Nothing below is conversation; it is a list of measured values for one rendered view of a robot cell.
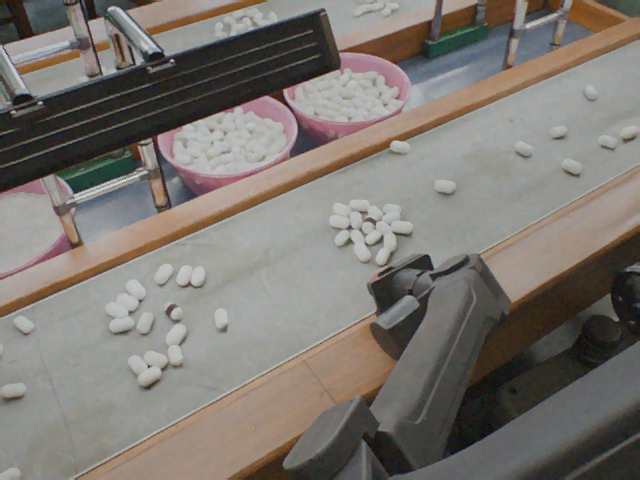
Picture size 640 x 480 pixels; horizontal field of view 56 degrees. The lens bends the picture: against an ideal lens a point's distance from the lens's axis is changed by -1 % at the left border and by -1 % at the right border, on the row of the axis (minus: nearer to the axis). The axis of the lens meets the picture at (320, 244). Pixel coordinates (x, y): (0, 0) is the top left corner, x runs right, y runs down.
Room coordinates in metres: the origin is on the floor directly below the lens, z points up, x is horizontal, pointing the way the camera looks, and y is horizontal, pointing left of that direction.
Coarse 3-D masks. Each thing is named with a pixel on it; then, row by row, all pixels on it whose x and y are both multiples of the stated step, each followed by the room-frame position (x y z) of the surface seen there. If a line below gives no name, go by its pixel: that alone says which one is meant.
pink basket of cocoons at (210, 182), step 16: (224, 112) 1.08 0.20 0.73; (256, 112) 1.08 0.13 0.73; (272, 112) 1.06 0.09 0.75; (288, 112) 1.03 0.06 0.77; (288, 128) 1.01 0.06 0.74; (160, 144) 0.93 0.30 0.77; (288, 144) 0.97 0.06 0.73; (272, 160) 0.87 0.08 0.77; (192, 176) 0.86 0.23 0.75; (208, 176) 0.84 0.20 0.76; (224, 176) 0.84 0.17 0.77; (240, 176) 0.85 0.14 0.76; (208, 192) 0.87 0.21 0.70
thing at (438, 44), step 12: (480, 0) 1.48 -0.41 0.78; (480, 12) 1.48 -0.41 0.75; (432, 24) 1.41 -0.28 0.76; (468, 24) 1.49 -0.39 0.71; (480, 24) 1.48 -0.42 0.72; (432, 36) 1.40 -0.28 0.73; (444, 36) 1.43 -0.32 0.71; (456, 36) 1.43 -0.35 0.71; (468, 36) 1.46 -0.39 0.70; (480, 36) 1.48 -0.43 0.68; (432, 48) 1.39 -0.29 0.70; (444, 48) 1.42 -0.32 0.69; (456, 48) 1.43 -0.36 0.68
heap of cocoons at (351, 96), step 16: (320, 80) 1.20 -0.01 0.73; (336, 80) 1.19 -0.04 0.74; (352, 80) 1.19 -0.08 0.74; (368, 80) 1.20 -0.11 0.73; (384, 80) 1.18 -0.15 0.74; (304, 96) 1.14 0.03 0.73; (320, 96) 1.13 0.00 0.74; (336, 96) 1.12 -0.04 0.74; (352, 96) 1.13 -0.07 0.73; (368, 96) 1.12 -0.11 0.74; (384, 96) 1.11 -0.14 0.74; (320, 112) 1.06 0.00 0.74; (336, 112) 1.06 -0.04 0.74; (352, 112) 1.06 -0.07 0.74; (368, 112) 1.06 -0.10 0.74; (384, 112) 1.06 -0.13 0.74; (400, 112) 1.09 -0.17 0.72
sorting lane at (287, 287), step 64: (448, 128) 1.01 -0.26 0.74; (512, 128) 1.00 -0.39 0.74; (576, 128) 1.00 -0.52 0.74; (320, 192) 0.82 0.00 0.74; (384, 192) 0.82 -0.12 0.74; (512, 192) 0.81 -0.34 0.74; (576, 192) 0.81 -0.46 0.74; (192, 256) 0.67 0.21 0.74; (256, 256) 0.67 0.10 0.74; (320, 256) 0.66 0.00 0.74; (448, 256) 0.66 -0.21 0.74; (0, 320) 0.54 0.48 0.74; (64, 320) 0.54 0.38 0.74; (192, 320) 0.54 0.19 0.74; (256, 320) 0.54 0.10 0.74; (320, 320) 0.54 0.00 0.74; (0, 384) 0.44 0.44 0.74; (64, 384) 0.43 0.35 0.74; (128, 384) 0.43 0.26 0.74; (192, 384) 0.43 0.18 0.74; (0, 448) 0.34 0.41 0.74; (64, 448) 0.34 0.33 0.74; (128, 448) 0.34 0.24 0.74
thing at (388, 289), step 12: (408, 264) 0.56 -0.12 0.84; (420, 264) 0.56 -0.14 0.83; (432, 264) 0.57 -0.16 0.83; (384, 276) 0.54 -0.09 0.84; (396, 276) 0.54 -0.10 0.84; (408, 276) 0.52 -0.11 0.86; (372, 288) 0.52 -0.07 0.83; (384, 288) 0.52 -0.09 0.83; (396, 288) 0.52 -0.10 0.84; (408, 288) 0.50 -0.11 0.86; (384, 300) 0.51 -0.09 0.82; (396, 300) 0.51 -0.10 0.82
